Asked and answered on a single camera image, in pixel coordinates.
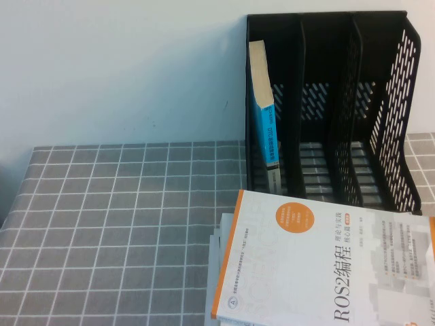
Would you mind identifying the white orange ROS2 book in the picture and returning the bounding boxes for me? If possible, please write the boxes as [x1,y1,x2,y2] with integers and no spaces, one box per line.
[210,189,435,326]

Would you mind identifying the blue spine thick book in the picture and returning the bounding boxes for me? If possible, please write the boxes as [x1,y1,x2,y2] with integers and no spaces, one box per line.
[248,39,283,196]

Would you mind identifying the white car suspension book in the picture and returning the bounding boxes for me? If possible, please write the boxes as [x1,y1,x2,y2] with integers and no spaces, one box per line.
[216,212,239,281]

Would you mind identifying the white-edged book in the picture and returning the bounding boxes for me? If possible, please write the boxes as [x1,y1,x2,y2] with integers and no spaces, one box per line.
[211,227,222,293]

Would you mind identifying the black plastic book stand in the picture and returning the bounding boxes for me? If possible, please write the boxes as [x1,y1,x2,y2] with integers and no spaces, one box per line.
[245,10,423,216]

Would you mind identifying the grey cover book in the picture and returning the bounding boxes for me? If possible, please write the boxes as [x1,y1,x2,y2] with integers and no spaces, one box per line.
[204,234,218,326]

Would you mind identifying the grey checked tablecloth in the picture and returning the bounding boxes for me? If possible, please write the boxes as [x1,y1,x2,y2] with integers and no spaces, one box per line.
[0,132,435,326]

